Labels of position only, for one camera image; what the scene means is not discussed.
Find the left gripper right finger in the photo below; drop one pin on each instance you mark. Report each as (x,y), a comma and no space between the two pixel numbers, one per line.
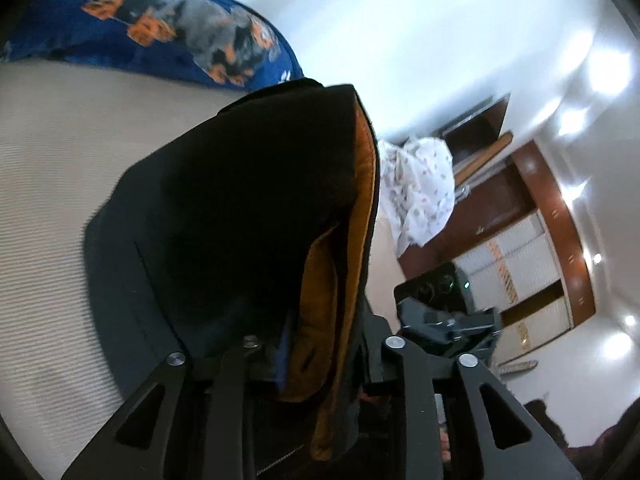
(491,434)

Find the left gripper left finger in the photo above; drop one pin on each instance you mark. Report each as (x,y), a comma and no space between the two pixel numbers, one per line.
(212,418)

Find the black pants orange waistband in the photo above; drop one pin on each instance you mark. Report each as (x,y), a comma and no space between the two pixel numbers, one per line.
(258,222)

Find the person's right hand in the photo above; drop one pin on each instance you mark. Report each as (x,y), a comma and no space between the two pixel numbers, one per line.
(444,446)

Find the brown wooden wardrobe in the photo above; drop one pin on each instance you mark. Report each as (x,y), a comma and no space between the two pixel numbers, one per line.
(514,238)

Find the white dotted cloth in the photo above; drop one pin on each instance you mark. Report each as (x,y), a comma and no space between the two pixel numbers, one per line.
(417,190)

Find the beige woven mattress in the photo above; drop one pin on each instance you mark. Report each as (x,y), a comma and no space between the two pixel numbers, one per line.
(67,137)

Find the blue dog print blanket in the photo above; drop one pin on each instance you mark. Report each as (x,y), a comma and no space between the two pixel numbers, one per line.
(216,43)

